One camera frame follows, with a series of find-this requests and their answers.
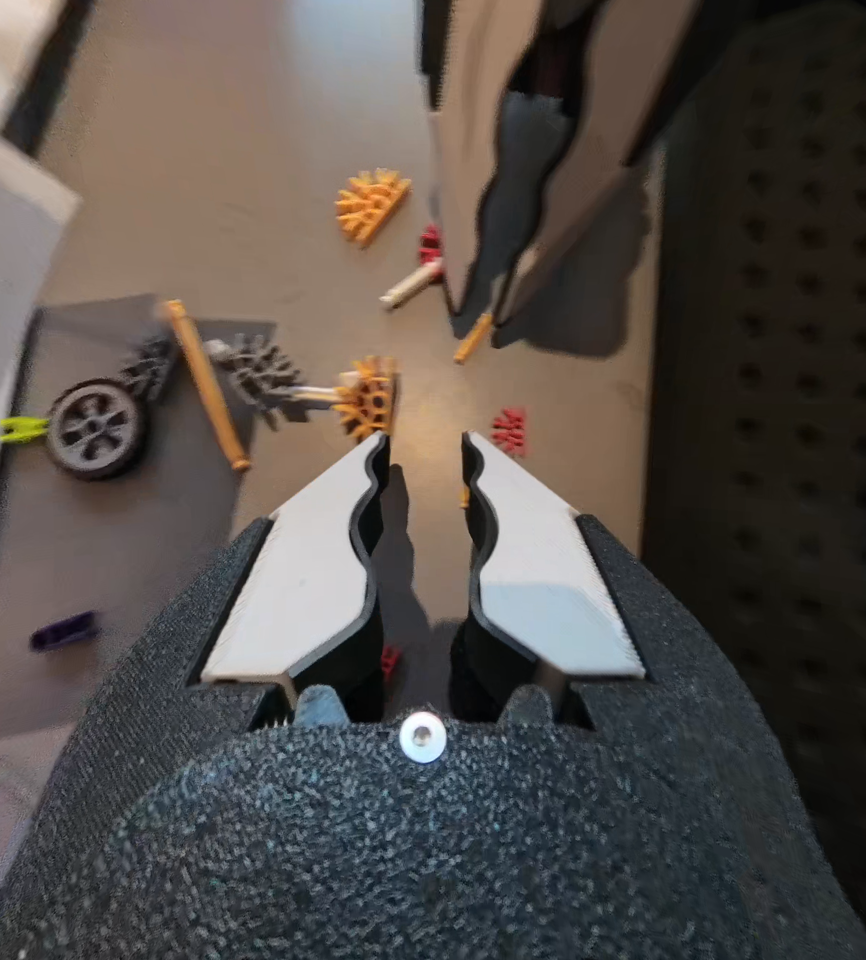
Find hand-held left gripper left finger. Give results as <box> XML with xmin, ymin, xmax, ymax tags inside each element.
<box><xmin>200</xmin><ymin>431</ymin><xmax>392</xmax><ymax>685</ymax></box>

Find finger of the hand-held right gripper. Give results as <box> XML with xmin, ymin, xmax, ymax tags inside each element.
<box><xmin>493</xmin><ymin>0</ymin><xmax>705</xmax><ymax>327</ymax></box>
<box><xmin>421</xmin><ymin>0</ymin><xmax>548</xmax><ymax>316</ymax></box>

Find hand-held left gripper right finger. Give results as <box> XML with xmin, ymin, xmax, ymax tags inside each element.
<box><xmin>461</xmin><ymin>430</ymin><xmax>647</xmax><ymax>682</ymax></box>

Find red connector with white rod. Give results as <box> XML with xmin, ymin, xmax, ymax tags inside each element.
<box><xmin>379</xmin><ymin>223</ymin><xmax>446</xmax><ymax>312</ymax></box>

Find long yellow toy rod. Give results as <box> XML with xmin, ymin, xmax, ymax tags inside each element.
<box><xmin>161</xmin><ymin>298</ymin><xmax>252</xmax><ymax>474</ymax></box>

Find purple toy clip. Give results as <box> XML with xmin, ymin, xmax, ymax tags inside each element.
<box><xmin>29</xmin><ymin>609</ymin><xmax>100</xmax><ymax>654</ymax></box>

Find lime green toy clip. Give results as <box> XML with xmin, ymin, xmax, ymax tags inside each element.
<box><xmin>0</xmin><ymin>414</ymin><xmax>53</xmax><ymax>447</ymax></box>

